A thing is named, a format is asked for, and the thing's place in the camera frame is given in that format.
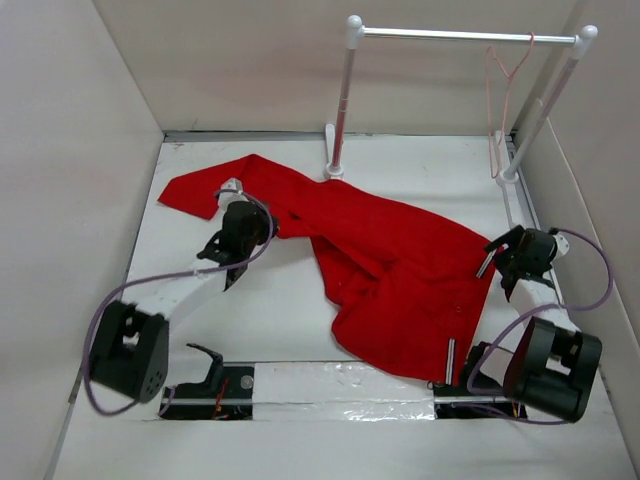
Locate red trousers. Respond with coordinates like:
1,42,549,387
159,154,491,384

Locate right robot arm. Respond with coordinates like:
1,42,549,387
462,225,602,424

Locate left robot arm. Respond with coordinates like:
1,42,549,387
81,194,278,417

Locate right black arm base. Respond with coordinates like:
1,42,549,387
427,342,528,420

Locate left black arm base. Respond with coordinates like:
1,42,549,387
158,343,255,421

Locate white clothes rack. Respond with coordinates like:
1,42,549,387
324,15,599,227

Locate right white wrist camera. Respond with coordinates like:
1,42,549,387
548,227,570,260

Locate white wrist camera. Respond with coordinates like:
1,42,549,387
214,178,247,210
548,227,570,260

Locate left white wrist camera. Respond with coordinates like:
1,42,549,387
214,178,247,210

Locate pink wire hanger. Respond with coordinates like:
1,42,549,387
484,31,536,180

